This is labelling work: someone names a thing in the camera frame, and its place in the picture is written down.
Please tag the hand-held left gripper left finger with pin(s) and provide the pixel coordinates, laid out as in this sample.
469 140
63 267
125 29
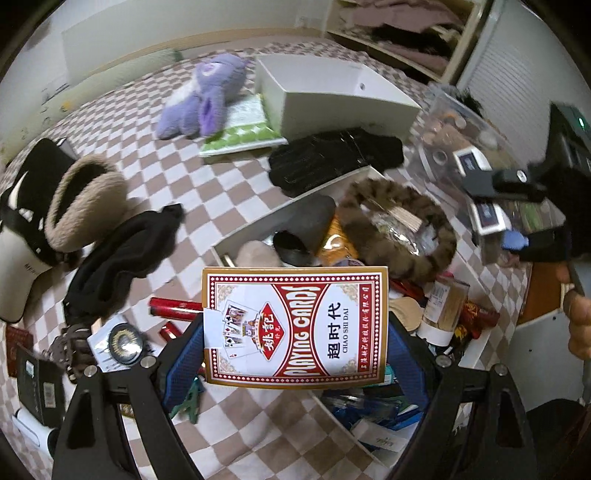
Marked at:
178 378

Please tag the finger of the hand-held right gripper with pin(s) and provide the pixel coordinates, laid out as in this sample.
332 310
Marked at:
508 181
515 241

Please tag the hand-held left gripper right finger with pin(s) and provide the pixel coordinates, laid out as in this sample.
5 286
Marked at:
411 369

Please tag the silver tin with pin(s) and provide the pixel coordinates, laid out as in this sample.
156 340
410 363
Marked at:
535 214

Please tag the brown fur headband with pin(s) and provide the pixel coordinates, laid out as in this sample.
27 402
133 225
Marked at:
443 240

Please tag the red playing cards box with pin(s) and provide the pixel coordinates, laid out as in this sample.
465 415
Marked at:
295 323

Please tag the beige round pad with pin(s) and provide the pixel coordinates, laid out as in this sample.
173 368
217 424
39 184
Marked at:
258 254

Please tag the white shallow container box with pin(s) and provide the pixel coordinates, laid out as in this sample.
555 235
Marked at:
263 226

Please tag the person's right hand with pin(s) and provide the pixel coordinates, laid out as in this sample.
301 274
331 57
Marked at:
577 318

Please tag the blue white card box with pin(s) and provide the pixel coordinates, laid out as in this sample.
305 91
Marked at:
471 161
489 217

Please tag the round black tin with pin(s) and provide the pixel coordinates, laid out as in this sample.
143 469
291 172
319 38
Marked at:
125 344

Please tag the clear toothpick jar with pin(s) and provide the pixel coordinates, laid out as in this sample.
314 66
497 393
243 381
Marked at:
445 309

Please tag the red tube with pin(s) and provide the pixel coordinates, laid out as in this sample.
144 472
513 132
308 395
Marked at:
175 307

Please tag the red snack packet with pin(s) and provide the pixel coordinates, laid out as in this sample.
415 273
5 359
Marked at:
478 318

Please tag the light blue tissue packet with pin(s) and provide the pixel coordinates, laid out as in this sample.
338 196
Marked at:
99 346

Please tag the clear plastic bin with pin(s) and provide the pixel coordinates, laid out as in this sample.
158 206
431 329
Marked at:
438 129

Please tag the white slatted door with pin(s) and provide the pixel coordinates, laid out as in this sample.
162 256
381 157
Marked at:
521 60

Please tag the brown hair claw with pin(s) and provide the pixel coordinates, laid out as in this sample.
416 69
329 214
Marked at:
71 353

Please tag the black knit hat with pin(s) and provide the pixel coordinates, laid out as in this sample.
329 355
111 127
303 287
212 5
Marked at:
120 258

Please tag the black product box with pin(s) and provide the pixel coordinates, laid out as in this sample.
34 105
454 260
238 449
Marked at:
41 387

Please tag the wooden wardrobe shelf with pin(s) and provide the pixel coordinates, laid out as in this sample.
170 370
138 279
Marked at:
466 41

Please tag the white cylindrical device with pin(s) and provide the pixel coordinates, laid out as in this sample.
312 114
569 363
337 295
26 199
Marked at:
32 434

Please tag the dark red box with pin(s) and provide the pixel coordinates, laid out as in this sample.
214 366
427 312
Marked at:
18 350

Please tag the black winter gloves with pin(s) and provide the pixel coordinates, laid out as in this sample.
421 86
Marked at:
332 157

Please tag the dark grey cup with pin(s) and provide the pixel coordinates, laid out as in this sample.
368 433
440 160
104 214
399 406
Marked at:
309 221

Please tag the pile of clothes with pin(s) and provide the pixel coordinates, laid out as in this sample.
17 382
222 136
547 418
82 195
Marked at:
401 27

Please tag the white open box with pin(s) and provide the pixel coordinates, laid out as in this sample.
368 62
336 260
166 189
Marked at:
332 106

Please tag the beige fleece slipper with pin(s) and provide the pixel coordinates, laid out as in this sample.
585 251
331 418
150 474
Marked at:
87 203

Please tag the green patterned tissue pack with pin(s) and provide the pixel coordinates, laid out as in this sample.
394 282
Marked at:
244 129

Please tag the purple plush toy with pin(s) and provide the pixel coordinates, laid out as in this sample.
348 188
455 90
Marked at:
203 92

